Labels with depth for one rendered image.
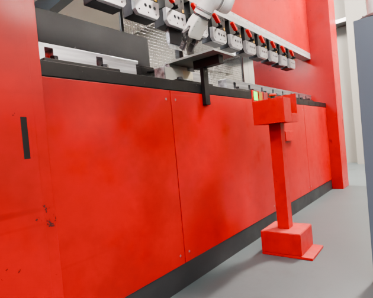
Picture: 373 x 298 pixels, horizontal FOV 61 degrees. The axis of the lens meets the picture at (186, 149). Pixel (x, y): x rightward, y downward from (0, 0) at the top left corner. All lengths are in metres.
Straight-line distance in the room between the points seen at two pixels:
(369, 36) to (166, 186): 0.94
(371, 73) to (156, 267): 1.07
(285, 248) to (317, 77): 2.24
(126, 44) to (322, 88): 2.13
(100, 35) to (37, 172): 1.32
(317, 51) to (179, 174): 2.56
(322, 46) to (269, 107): 2.07
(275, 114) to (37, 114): 1.10
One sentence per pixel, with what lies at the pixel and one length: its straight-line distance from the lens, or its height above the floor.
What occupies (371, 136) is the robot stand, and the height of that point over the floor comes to 0.57.
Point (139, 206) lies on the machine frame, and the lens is 1.18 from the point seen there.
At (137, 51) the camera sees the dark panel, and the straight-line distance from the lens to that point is 2.21.
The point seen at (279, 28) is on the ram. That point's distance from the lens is 2.92.
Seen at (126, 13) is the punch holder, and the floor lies 1.19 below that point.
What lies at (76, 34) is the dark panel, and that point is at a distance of 1.94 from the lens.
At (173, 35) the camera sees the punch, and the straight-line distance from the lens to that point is 1.68.
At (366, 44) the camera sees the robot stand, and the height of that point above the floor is 0.90.
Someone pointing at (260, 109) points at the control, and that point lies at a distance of 1.63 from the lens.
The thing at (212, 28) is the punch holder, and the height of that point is 1.24.
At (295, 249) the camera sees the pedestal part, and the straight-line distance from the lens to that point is 1.68.
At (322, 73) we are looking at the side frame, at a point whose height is 1.18.
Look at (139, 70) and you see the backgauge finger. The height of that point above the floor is 1.01.
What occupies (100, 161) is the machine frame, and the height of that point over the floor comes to 0.57.
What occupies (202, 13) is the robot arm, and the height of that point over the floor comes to 1.18.
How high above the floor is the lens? 0.60
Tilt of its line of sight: 1 degrees down
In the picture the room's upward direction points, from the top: 5 degrees counter-clockwise
